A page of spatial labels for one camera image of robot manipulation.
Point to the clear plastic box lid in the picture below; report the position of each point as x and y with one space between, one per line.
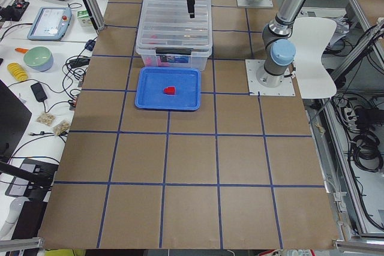
174 13

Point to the red block lowest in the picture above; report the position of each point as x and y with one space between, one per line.
170 90

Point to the clear plastic storage box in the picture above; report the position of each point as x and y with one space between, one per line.
174 55

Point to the blue plastic tray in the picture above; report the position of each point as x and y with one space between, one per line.
152 81

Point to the green white carton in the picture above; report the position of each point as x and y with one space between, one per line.
83 18

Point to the white chair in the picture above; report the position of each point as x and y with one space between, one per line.
310 36

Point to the teach pendant near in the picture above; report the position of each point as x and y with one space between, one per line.
50 24

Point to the green bowl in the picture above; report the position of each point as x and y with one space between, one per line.
39 58

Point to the toy carrot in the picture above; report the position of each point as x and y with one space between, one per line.
21 50

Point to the black power adapter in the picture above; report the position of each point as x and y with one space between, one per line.
39 93

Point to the snack bag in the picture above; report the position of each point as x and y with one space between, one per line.
46 119
61 128

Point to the yellow toy corn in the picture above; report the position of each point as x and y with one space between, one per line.
17 71

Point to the black monitor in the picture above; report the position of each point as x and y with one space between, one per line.
15 117

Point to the black box latch handle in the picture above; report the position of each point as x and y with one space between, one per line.
172 51

